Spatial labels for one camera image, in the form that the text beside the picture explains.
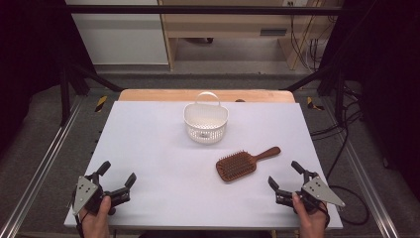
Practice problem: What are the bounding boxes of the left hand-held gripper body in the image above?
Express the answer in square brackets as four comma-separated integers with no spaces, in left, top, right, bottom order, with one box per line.
[71,171,132,216]

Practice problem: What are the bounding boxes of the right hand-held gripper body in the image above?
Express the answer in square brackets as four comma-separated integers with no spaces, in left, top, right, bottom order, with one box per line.
[275,170,347,213]

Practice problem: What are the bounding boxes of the brown wooden hairbrush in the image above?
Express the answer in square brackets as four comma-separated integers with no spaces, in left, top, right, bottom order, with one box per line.
[215,146,282,183]

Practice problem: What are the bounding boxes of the white plastic basket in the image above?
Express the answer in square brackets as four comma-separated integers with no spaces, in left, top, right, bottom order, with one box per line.
[182,91,230,145]

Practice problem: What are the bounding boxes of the person's left hand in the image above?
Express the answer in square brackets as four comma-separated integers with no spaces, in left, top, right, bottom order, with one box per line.
[78,195,113,238]

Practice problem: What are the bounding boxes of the person's right hand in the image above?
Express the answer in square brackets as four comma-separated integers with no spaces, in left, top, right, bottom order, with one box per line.
[291,192,330,238]

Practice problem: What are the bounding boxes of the white board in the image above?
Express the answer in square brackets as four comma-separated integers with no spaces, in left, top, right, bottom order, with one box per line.
[63,100,345,231]

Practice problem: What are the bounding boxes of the yellow black tape marker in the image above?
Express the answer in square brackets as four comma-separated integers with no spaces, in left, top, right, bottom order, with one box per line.
[306,96,325,112]
[94,95,109,113]

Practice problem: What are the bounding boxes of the wooden table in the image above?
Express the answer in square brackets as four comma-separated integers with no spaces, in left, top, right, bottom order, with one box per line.
[118,88,296,104]

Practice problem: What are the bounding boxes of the black diagonal metal strut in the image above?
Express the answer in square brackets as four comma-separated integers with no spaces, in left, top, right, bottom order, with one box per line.
[70,62,125,93]
[280,63,335,93]

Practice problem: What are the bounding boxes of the black curtain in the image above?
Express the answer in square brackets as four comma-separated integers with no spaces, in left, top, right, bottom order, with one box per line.
[318,0,420,199]
[0,0,97,153]

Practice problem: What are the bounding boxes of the white cabinet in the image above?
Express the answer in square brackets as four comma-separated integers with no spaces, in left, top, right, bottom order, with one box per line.
[64,0,170,66]

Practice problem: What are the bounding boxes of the grey desk label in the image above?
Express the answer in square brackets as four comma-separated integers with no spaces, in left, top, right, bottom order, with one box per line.
[260,28,288,37]

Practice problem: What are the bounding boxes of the light wooden desk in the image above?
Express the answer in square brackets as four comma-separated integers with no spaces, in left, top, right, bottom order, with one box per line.
[157,0,345,71]

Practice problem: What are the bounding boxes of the black horizontal metal bar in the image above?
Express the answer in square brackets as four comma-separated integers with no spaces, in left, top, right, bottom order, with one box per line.
[62,4,345,16]

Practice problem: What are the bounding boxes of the right hand-held gripper cable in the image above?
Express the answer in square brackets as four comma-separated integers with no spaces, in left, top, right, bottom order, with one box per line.
[316,201,331,229]

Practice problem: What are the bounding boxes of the hand-held gripper cable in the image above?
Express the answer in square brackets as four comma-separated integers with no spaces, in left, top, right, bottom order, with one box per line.
[316,201,331,229]
[70,197,90,238]

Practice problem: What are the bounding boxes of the left hand-held gripper cable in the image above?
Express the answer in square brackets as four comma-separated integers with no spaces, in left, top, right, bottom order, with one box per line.
[70,197,90,238]

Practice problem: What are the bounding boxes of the long black floor cable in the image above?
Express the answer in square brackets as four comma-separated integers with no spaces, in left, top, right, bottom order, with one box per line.
[326,125,370,226]

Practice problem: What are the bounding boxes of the aluminium floor rail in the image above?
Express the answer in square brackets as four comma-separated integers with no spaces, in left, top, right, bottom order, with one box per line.
[321,97,400,238]
[0,95,83,238]

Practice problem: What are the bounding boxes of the black metal frame post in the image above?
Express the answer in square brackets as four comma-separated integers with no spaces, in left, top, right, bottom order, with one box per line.
[59,63,72,127]
[335,68,346,125]

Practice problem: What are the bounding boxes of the bundle of hanging cables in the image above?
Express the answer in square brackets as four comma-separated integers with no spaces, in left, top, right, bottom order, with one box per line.
[288,1,338,72]

